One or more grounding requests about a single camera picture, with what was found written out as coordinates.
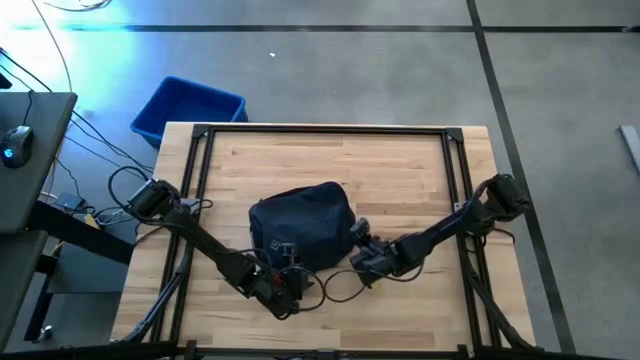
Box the black desk leg frame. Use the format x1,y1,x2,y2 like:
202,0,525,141
23,199,136,344

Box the black aluminium table frame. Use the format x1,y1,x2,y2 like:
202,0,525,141
112,123,539,360

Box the grey metal bar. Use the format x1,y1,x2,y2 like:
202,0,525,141
618,124,640,175

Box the black desk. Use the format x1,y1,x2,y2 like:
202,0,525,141
0,91,79,235

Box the black computer mouse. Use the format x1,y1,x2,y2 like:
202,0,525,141
0,124,35,170

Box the blue plastic bin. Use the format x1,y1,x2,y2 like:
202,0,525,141
130,75,249,149

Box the grey floor cable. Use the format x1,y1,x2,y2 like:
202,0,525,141
29,0,74,94

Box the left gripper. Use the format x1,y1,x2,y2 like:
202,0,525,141
262,258,315,319

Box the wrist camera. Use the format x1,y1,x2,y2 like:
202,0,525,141
279,242,300,266
349,217,372,241

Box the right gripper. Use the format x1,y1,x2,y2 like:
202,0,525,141
348,238,401,289

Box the black power adapter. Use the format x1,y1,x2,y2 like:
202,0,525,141
53,192,86,214

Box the navy blue backpack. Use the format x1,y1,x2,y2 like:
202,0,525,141
248,180,358,274

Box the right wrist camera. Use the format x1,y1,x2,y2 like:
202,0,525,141
349,217,372,241

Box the brown gripper cable loop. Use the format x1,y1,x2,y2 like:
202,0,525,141
323,268,372,304

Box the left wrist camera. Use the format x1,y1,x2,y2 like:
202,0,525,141
279,242,300,266

